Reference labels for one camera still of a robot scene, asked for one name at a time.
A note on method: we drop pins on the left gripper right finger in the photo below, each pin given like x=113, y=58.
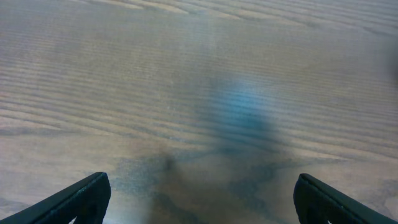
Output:
x=318, y=203

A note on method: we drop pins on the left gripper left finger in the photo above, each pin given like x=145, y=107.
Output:
x=84, y=202

